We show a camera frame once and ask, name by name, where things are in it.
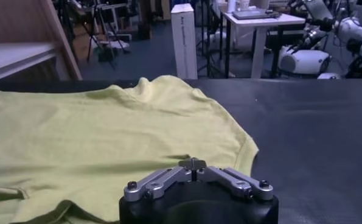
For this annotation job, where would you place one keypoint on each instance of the white bottle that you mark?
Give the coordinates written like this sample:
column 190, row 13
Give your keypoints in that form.
column 231, row 5

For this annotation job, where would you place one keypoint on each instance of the yellow-green t-shirt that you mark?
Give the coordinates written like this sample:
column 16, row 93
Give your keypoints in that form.
column 92, row 137

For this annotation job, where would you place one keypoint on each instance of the white rounded robot base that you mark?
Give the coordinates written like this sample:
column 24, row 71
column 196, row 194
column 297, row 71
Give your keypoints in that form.
column 304, row 61

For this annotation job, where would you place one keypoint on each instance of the black tripod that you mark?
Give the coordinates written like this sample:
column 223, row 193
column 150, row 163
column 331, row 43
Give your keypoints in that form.
column 107, row 36

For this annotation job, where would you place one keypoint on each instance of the white table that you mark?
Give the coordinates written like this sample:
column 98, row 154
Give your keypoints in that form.
column 13, row 58

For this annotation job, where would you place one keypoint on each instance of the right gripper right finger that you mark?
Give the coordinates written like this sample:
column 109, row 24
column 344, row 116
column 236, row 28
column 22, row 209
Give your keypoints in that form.
column 235, row 182

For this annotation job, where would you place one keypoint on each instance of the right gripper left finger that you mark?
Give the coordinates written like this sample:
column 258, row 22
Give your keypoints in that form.
column 156, row 184

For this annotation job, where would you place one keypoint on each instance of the grey laptop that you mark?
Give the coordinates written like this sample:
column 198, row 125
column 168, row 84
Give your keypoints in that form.
column 253, row 13

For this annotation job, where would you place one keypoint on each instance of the white standing desk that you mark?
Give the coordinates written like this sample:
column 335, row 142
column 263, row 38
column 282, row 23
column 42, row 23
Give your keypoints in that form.
column 261, row 27

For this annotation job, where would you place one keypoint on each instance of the tall white cardboard box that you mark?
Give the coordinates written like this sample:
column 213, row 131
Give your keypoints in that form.
column 184, row 42

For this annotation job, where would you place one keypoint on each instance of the white humanoid robot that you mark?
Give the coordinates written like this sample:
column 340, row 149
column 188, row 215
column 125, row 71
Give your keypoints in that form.
column 354, row 27

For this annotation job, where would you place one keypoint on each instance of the white cup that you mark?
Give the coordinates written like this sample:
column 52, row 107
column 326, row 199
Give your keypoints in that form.
column 244, row 4

